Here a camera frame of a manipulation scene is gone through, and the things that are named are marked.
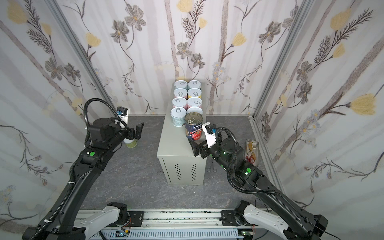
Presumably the green label can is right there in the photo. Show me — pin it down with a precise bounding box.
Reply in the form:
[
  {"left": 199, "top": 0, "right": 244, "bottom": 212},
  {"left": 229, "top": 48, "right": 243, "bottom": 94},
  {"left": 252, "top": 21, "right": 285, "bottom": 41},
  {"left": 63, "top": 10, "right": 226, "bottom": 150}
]
[{"left": 124, "top": 139, "right": 138, "bottom": 149}]

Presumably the dark tin can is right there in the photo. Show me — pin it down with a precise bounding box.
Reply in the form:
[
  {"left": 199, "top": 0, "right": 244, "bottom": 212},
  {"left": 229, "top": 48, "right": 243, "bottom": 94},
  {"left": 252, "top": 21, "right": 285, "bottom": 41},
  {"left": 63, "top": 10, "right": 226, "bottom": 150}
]
[{"left": 185, "top": 112, "right": 203, "bottom": 141}]

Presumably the pink can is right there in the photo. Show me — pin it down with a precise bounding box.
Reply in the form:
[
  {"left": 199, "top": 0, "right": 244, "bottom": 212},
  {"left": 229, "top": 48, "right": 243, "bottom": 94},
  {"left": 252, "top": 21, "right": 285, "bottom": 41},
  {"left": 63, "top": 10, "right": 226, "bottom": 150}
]
[
  {"left": 187, "top": 97, "right": 202, "bottom": 108},
  {"left": 172, "top": 97, "right": 188, "bottom": 110},
  {"left": 173, "top": 88, "right": 188, "bottom": 99}
]

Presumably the yellow label can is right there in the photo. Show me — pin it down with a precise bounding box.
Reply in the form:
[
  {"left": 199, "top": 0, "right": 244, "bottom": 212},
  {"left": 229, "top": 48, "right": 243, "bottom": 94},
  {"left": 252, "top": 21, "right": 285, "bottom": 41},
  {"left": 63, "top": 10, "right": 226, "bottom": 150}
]
[{"left": 188, "top": 88, "right": 202, "bottom": 99}]

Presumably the teal coconut can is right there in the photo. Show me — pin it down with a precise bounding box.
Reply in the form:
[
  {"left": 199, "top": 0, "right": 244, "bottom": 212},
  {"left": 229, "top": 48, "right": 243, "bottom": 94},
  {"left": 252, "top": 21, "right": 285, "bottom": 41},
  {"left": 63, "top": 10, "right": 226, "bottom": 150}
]
[
  {"left": 188, "top": 80, "right": 202, "bottom": 90},
  {"left": 174, "top": 80, "right": 189, "bottom": 90}
]

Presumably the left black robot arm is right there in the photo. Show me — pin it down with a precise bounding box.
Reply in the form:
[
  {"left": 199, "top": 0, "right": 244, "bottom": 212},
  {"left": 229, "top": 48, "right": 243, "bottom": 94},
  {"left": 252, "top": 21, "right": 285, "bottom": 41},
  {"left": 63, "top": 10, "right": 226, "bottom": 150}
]
[{"left": 22, "top": 98, "right": 145, "bottom": 240}]

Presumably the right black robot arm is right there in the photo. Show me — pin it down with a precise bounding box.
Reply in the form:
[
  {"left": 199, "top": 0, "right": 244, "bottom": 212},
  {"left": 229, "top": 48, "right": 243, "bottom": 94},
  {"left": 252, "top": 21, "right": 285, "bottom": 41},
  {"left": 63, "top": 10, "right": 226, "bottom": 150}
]
[{"left": 189, "top": 123, "right": 328, "bottom": 240}]

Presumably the metal scissors right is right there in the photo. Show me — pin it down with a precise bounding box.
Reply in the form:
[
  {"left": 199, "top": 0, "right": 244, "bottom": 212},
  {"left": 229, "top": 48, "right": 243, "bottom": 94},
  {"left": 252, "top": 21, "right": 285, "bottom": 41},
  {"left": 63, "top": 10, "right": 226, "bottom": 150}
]
[{"left": 206, "top": 160, "right": 217, "bottom": 173}]

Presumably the grey metal cabinet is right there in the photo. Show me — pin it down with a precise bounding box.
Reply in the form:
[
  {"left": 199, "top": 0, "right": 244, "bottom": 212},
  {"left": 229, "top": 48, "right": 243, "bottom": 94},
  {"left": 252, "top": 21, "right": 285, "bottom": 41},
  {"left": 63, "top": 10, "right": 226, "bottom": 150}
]
[{"left": 157, "top": 83, "right": 206, "bottom": 186}]

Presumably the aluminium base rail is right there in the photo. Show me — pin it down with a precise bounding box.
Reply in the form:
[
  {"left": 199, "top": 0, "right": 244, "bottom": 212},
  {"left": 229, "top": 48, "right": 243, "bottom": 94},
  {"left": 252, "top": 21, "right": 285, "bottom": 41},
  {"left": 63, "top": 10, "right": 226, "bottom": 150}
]
[{"left": 75, "top": 202, "right": 250, "bottom": 239}]

